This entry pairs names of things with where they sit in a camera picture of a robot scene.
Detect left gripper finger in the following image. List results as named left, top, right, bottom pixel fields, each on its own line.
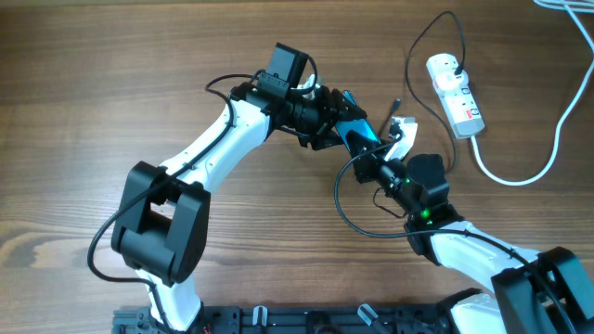
left=332, top=89, right=368, bottom=122
left=315, top=130, right=344, bottom=150

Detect turquoise screen Galaxy smartphone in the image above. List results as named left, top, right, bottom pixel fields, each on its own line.
left=334, top=90, right=381, bottom=152

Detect black USB charging cable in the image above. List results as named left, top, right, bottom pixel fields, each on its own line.
left=378, top=10, right=467, bottom=175

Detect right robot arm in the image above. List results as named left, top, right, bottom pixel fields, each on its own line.
left=345, top=133, right=593, bottom=333

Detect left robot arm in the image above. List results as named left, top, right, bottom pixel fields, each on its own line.
left=109, top=44, right=378, bottom=333

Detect white USB charger plug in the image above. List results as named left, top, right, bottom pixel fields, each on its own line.
left=433, top=71, right=469, bottom=96

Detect white power strip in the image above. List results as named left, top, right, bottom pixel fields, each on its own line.
left=426, top=53, right=485, bottom=139

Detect black right camera cable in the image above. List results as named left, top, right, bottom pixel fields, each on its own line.
left=333, top=134, right=579, bottom=334

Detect black camera cable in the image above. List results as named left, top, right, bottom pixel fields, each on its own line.
left=86, top=72, right=261, bottom=334
left=333, top=134, right=579, bottom=334

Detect black left camera cable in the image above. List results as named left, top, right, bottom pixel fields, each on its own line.
left=86, top=72, right=261, bottom=334

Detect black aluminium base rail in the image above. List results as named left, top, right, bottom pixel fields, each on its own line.
left=111, top=303, right=458, bottom=334

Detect white cables at corner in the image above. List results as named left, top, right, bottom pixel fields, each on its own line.
left=532, top=0, right=594, bottom=14

